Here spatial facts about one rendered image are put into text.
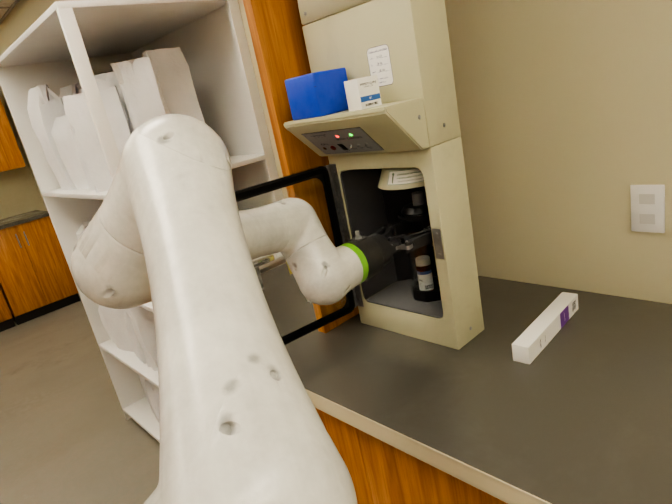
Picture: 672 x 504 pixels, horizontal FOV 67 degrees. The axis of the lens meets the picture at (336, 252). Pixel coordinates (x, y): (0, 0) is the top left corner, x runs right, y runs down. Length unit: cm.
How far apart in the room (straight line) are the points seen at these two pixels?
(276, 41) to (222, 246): 90
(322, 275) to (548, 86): 76
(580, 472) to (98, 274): 75
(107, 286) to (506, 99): 111
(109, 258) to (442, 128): 72
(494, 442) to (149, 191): 70
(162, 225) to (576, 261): 119
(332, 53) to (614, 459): 95
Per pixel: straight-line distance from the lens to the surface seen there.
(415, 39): 107
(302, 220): 100
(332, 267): 100
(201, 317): 41
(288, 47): 133
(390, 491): 121
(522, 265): 158
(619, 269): 147
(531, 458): 95
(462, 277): 120
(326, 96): 114
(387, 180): 121
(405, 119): 102
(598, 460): 95
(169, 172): 55
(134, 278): 68
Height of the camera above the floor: 156
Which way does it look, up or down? 17 degrees down
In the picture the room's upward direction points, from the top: 12 degrees counter-clockwise
